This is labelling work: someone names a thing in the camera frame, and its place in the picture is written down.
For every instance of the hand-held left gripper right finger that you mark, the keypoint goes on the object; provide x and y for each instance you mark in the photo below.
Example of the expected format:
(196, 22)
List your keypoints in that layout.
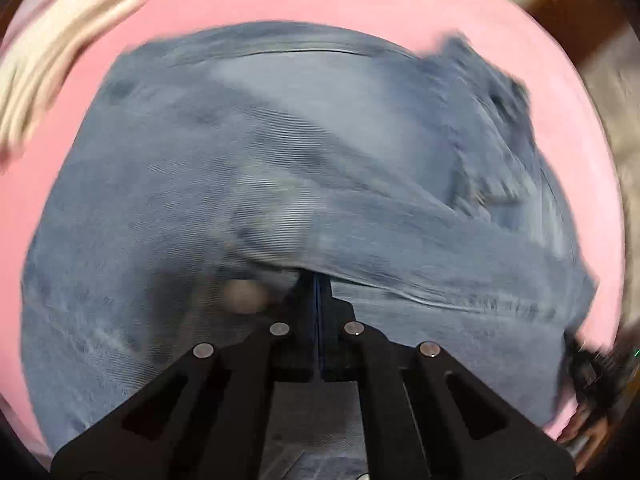
(395, 390)

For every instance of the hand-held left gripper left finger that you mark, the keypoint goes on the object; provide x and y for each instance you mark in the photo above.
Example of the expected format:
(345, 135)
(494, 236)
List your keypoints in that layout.
(240, 390)

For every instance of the blue denim jacket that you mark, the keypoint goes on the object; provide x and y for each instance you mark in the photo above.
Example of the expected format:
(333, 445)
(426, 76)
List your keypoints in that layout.
(250, 160)

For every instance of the person's right hand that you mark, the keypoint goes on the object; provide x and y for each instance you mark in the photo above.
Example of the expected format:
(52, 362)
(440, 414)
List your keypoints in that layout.
(585, 427)

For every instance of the folded white cloth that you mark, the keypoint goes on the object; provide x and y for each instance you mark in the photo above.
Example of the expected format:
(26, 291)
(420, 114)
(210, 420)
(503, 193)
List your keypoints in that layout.
(50, 75)

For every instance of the pink bed sheet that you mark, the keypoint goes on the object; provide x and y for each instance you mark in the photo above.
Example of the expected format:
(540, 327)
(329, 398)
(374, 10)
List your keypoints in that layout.
(350, 0)

